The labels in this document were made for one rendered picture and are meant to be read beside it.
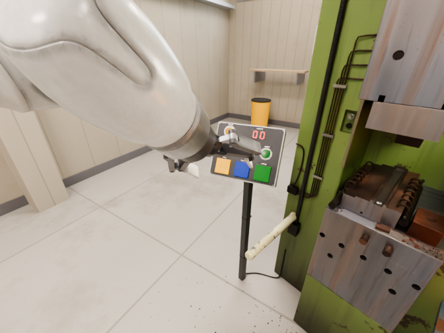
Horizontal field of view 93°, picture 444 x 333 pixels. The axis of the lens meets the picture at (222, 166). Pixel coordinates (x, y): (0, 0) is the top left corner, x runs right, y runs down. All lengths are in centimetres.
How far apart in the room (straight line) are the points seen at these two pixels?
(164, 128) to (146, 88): 5
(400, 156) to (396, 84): 62
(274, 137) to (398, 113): 45
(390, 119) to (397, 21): 29
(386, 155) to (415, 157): 12
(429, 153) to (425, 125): 53
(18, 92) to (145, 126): 15
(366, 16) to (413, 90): 35
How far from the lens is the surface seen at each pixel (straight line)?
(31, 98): 32
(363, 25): 109
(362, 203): 105
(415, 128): 92
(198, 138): 28
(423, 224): 105
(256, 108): 462
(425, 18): 91
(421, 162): 145
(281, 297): 179
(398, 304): 121
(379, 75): 92
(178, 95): 21
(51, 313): 203
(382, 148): 146
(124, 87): 18
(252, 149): 40
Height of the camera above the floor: 151
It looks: 28 degrees down
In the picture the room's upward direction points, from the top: straight up
